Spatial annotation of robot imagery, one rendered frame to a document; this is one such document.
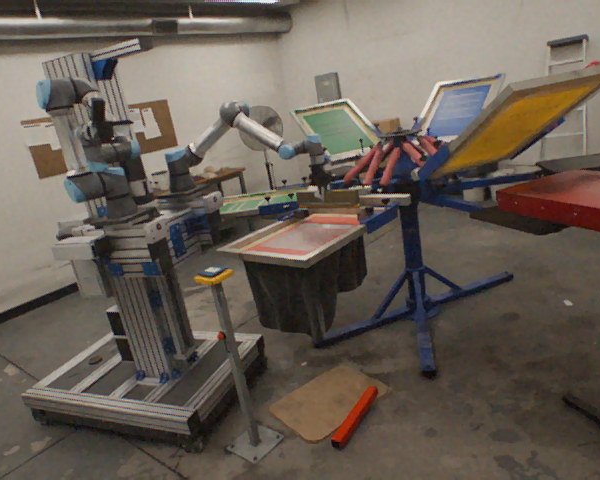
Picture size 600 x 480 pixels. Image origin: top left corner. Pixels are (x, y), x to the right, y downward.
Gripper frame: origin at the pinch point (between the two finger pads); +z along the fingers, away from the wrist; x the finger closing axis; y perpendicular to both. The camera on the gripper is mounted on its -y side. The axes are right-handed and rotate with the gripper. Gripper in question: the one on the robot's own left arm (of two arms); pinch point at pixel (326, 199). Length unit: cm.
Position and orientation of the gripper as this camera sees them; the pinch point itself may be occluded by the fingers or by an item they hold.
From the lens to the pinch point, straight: 254.6
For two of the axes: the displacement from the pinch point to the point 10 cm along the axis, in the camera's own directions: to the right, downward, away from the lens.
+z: 1.7, 9.4, 2.9
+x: -6.3, 3.3, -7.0
